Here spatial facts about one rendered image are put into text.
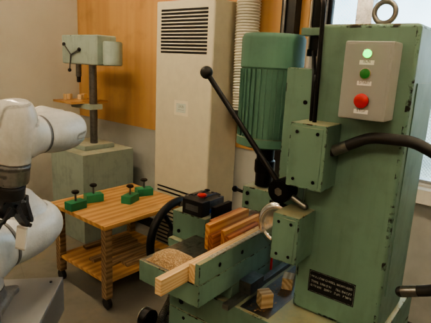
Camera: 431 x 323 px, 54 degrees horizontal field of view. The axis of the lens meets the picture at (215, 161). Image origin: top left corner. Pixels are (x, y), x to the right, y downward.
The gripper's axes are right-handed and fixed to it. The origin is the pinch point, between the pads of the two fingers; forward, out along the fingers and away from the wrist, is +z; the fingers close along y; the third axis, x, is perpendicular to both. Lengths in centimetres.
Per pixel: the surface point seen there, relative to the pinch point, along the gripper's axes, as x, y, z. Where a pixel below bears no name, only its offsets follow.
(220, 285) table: 56, -7, -4
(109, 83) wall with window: -94, -269, -17
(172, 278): 45.8, 4.5, -9.3
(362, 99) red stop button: 77, 0, -58
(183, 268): 47.3, 0.5, -10.5
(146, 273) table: 36.5, -7.2, -1.8
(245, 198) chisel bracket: 57, -30, -21
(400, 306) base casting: 105, -21, -5
